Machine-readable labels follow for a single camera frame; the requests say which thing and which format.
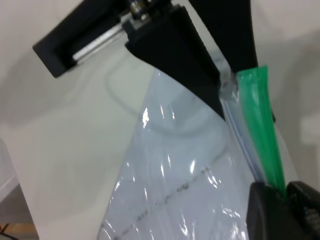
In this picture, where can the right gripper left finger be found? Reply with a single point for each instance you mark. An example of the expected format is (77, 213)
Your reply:
(267, 217)

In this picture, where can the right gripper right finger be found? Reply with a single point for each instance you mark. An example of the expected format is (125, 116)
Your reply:
(307, 212)

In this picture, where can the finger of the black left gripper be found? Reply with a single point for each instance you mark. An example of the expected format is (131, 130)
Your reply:
(230, 32)
(175, 50)

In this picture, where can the clear plastic zip bag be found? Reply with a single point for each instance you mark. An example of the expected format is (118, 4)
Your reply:
(187, 150)

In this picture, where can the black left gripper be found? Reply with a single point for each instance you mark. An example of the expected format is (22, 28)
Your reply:
(65, 42)

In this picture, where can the transparent bag with green zip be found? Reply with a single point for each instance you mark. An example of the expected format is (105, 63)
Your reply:
(257, 125)

